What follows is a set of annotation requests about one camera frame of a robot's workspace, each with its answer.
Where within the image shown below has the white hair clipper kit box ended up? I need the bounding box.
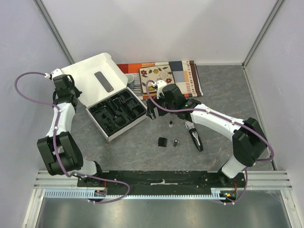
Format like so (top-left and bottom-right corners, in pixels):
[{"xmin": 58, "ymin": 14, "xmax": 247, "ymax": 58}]
[{"xmin": 61, "ymin": 53, "xmax": 147, "ymax": 142}]

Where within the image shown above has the black comb guard attachment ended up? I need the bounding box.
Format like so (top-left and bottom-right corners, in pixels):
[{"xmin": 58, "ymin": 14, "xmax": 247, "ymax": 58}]
[{"xmin": 158, "ymin": 137, "xmax": 168, "ymax": 147}]

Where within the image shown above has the silver black hair clipper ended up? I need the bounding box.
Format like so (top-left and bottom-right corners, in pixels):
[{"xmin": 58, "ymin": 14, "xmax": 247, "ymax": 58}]
[{"xmin": 185, "ymin": 121, "xmax": 203, "ymax": 152}]

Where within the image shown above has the small black cylinder battery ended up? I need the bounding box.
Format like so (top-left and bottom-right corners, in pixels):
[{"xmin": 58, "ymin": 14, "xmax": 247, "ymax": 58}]
[{"xmin": 173, "ymin": 139, "xmax": 179, "ymax": 147}]

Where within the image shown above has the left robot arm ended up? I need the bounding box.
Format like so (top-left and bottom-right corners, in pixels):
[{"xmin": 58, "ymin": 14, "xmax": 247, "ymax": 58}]
[{"xmin": 37, "ymin": 74, "xmax": 104, "ymax": 187}]

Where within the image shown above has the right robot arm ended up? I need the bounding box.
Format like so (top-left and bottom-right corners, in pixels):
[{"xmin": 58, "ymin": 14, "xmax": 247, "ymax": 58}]
[{"xmin": 146, "ymin": 80, "xmax": 268, "ymax": 187}]

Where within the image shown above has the patchwork orange cloth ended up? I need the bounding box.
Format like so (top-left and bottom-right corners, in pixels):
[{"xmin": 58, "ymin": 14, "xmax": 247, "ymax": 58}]
[{"xmin": 118, "ymin": 60, "xmax": 203, "ymax": 100}]

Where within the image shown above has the floral square plate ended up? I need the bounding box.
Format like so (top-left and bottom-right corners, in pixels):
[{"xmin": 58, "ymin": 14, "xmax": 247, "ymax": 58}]
[{"xmin": 139, "ymin": 65, "xmax": 175, "ymax": 94}]

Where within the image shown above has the striped grey mug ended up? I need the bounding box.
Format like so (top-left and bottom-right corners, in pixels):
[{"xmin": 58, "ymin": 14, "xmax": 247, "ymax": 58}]
[{"xmin": 125, "ymin": 74, "xmax": 135, "ymax": 90}]

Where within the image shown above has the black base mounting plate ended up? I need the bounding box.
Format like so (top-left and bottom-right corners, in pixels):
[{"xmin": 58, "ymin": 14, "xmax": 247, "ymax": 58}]
[{"xmin": 77, "ymin": 170, "xmax": 247, "ymax": 197}]

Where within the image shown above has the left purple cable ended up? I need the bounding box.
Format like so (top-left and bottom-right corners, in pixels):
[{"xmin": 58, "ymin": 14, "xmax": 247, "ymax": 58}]
[{"xmin": 14, "ymin": 72, "xmax": 131, "ymax": 205}]

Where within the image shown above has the purple cable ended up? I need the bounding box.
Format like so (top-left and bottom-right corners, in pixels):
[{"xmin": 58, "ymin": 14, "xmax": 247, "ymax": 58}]
[
  {"xmin": 14, "ymin": 72, "xmax": 131, "ymax": 205},
  {"xmin": 145, "ymin": 80, "xmax": 276, "ymax": 206}
]

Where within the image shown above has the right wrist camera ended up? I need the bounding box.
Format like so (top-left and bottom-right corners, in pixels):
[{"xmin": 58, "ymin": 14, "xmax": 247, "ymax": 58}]
[{"xmin": 152, "ymin": 80, "xmax": 167, "ymax": 99}]

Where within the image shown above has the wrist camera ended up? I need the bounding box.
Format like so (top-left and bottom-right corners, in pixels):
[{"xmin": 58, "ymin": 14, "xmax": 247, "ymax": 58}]
[
  {"xmin": 45, "ymin": 68, "xmax": 63, "ymax": 80},
  {"xmin": 152, "ymin": 80, "xmax": 167, "ymax": 99}
]

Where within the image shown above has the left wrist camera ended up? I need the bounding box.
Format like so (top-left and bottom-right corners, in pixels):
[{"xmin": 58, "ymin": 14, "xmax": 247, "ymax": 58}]
[{"xmin": 45, "ymin": 68, "xmax": 63, "ymax": 80}]

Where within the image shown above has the grey cable duct rail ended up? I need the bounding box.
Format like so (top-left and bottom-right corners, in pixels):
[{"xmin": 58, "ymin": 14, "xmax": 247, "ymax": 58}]
[{"xmin": 44, "ymin": 189, "xmax": 226, "ymax": 200}]

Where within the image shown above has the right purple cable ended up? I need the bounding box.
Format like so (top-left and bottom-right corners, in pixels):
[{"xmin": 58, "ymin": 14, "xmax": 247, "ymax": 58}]
[{"xmin": 145, "ymin": 80, "xmax": 276, "ymax": 206}]

